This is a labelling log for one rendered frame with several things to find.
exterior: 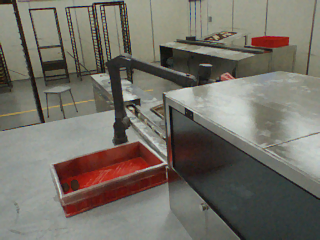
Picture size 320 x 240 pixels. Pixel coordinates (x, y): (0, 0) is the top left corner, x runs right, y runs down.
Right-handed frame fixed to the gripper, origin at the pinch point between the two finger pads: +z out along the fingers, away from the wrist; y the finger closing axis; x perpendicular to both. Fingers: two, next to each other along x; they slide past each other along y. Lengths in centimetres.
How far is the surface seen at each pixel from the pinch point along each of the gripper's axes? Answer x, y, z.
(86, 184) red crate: 66, 35, -40
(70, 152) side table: 50, 40, -76
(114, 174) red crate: 53, 35, -35
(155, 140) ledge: 18, 34, -38
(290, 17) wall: -448, 32, -105
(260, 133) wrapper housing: 72, -23, 38
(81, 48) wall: -379, 142, -638
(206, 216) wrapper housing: 71, 11, 26
